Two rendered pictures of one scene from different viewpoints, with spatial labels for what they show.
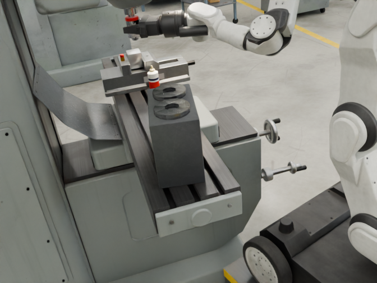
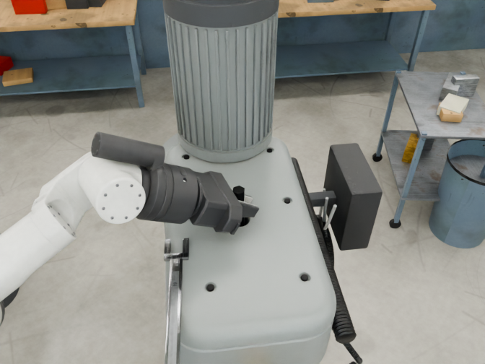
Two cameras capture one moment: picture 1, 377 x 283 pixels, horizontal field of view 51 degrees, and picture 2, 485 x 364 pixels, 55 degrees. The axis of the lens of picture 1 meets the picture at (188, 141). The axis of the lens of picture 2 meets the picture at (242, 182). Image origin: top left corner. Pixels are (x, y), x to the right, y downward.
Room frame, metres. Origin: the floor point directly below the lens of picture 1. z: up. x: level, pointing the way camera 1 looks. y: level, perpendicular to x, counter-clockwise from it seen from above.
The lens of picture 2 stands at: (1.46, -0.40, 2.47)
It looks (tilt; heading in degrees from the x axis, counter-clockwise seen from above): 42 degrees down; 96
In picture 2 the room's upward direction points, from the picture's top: straight up
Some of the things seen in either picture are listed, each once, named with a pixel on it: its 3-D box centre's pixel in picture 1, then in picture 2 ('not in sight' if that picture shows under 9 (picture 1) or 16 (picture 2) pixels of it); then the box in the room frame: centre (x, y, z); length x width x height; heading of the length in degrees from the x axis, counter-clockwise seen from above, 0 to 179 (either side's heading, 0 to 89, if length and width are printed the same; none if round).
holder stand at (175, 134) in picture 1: (175, 131); not in sight; (0.91, 0.03, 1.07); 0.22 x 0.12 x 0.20; 3
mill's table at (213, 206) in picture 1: (150, 111); not in sight; (1.33, 0.13, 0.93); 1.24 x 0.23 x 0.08; 13
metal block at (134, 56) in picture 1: (134, 58); not in sight; (1.52, 0.18, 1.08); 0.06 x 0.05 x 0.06; 12
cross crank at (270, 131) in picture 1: (263, 133); not in sight; (1.51, -0.34, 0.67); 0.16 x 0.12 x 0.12; 103
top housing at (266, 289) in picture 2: not in sight; (238, 242); (1.39, 0.16, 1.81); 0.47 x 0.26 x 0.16; 103
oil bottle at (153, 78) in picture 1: (153, 78); not in sight; (1.41, 0.11, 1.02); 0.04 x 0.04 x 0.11
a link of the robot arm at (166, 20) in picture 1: (159, 26); not in sight; (1.38, 0.06, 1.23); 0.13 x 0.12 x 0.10; 171
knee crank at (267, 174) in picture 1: (283, 169); not in sight; (1.38, -0.40, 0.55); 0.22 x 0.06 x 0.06; 103
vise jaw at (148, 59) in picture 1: (148, 60); not in sight; (1.53, 0.12, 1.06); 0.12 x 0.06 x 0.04; 12
